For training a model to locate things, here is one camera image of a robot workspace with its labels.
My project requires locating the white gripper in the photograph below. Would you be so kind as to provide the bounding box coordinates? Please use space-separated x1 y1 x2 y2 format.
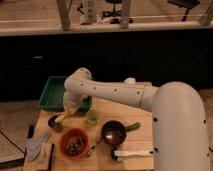
63 91 83 114

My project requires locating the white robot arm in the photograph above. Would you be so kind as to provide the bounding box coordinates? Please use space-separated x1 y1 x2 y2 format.
64 68 211 171

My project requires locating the green plastic cup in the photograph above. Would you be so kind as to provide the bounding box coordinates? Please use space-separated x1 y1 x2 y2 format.
85 109 99 125

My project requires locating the small metal cup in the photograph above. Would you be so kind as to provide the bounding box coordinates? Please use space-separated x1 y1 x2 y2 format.
48 115 63 133

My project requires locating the green plastic tray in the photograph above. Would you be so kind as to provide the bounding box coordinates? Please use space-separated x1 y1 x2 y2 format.
37 76 93 112

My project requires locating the orange bowl with contents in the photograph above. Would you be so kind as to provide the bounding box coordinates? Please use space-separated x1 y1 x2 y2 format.
59 128 89 160

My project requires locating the dark brown bowl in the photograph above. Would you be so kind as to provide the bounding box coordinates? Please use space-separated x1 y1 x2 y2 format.
101 120 126 146

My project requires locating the grey folded cloth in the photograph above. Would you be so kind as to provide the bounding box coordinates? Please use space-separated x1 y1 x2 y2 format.
26 132 50 162

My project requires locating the white object on table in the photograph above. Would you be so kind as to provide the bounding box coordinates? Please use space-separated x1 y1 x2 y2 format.
124 77 136 85

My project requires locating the green cucumber toy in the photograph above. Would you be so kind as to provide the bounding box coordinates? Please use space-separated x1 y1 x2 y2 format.
125 122 141 132

